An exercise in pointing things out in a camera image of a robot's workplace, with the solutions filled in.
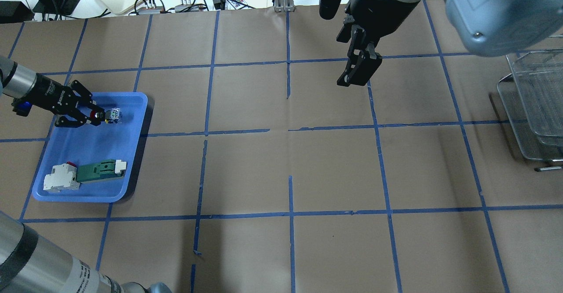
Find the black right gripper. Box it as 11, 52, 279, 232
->
336, 0, 421, 87

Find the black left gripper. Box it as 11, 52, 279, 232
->
34, 75, 105, 128

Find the red emergency push button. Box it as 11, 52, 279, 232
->
90, 108, 122, 124

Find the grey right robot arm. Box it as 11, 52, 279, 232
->
319, 0, 563, 87

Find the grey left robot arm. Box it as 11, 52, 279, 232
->
0, 56, 106, 128

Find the blue plastic tray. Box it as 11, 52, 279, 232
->
31, 92, 154, 203

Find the green white terminal block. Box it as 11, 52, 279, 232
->
76, 159, 128, 183

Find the white circuit breaker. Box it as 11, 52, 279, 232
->
43, 163, 81, 193

